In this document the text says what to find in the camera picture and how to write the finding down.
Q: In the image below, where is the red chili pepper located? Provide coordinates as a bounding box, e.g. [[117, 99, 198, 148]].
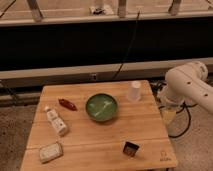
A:
[[58, 99, 77, 111]]

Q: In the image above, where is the white tube bottle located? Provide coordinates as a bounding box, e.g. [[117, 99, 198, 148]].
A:
[[44, 106, 69, 137]]

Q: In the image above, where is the small object on ledge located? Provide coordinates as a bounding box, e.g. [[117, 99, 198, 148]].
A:
[[90, 6, 106, 15]]

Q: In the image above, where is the white rectangular sponge block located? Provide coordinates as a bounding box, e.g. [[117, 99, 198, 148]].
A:
[[39, 142, 63, 164]]

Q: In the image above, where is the green bowl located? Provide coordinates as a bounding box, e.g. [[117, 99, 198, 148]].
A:
[[85, 93, 118, 122]]

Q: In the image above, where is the black hanging cable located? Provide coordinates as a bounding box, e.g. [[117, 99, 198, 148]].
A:
[[111, 9, 141, 81]]

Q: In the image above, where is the wooden table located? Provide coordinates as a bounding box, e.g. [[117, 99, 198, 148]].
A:
[[21, 80, 178, 171]]

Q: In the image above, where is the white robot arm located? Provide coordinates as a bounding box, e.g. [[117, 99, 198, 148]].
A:
[[157, 61, 213, 125]]

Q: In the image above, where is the dark square eraser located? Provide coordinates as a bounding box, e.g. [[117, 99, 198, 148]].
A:
[[123, 142, 139, 157]]

